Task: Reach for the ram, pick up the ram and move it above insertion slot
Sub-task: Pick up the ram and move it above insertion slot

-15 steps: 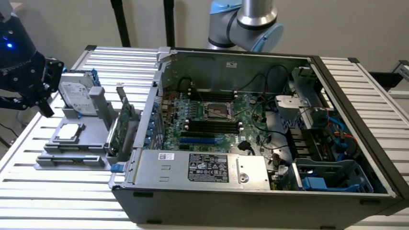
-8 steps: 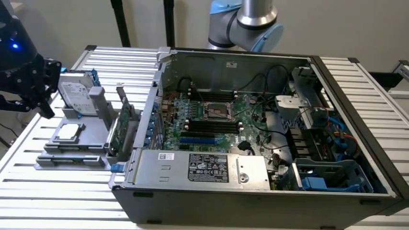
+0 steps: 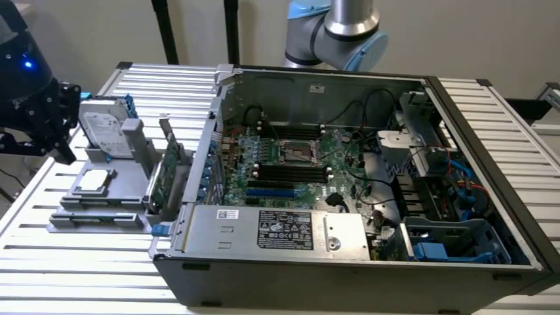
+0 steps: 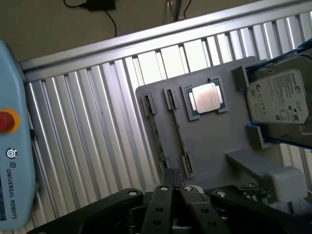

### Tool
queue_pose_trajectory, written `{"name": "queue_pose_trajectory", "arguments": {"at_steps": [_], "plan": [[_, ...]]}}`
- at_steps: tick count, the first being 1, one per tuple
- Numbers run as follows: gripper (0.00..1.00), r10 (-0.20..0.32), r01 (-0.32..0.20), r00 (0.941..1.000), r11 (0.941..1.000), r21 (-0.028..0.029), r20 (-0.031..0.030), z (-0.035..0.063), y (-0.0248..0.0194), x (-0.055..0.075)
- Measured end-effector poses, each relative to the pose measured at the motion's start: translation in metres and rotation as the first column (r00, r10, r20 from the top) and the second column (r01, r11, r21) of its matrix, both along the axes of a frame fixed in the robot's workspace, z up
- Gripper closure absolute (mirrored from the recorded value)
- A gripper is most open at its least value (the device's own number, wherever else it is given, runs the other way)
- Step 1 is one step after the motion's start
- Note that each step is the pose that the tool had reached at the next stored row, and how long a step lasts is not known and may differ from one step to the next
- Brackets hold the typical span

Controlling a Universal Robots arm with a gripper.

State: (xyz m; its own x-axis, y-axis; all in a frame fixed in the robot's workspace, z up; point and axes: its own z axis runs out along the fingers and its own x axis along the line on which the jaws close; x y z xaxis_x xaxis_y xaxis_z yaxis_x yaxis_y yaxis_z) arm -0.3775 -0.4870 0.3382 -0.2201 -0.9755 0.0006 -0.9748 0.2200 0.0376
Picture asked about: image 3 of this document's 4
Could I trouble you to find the blue expansion slot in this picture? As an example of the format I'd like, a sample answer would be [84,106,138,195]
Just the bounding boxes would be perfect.
[244,187,296,198]

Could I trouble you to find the aluminium rail with black bracket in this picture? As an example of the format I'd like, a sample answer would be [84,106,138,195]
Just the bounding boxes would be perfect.
[502,83,560,136]

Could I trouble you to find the black wire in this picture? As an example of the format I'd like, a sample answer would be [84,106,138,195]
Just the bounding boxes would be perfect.
[336,89,397,128]
[349,177,397,213]
[241,104,264,126]

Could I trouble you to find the grey metal disk cage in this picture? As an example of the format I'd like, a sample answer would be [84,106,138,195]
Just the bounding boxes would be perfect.
[374,91,461,180]

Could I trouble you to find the thin black cable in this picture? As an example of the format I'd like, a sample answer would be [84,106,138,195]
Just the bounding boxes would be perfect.
[0,167,25,206]

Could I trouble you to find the grey parts rack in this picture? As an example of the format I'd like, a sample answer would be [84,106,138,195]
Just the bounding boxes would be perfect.
[46,117,194,234]

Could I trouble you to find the silver CPU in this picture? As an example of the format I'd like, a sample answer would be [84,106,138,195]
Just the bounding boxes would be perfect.
[74,169,118,194]

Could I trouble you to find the blue plastic disk bay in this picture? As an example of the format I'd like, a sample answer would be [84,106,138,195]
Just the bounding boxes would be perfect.
[390,215,513,264]

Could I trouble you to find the black RAM slot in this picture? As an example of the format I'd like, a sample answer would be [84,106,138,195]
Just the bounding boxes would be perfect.
[253,163,332,171]
[252,172,330,180]
[261,135,325,141]
[261,131,325,137]
[250,177,329,185]
[261,123,325,130]
[261,127,325,134]
[253,167,332,175]

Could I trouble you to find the open black PC case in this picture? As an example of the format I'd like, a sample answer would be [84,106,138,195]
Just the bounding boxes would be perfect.
[150,64,560,310]

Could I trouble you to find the green motherboard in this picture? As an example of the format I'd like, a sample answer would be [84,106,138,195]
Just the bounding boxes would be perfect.
[217,126,384,216]

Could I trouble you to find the silver hard disk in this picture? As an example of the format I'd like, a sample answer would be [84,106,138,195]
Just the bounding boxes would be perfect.
[77,94,140,159]

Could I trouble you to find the green graphics card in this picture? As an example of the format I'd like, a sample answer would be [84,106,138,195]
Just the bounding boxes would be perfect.
[145,112,184,213]

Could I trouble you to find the CPU socket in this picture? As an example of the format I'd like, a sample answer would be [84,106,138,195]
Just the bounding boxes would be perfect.
[269,138,321,165]

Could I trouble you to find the red wire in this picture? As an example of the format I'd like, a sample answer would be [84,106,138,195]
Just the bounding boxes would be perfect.
[466,182,492,201]

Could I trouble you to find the black stand pole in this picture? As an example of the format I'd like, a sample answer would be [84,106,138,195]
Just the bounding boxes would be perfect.
[222,0,242,66]
[150,0,181,66]

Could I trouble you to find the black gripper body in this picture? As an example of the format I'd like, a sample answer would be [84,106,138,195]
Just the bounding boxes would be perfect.
[0,30,60,132]

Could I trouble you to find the blue wire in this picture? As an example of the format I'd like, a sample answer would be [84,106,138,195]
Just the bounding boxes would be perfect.
[440,156,478,206]

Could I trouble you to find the grey power supply unit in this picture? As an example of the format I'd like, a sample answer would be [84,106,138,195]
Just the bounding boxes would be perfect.
[180,204,373,263]

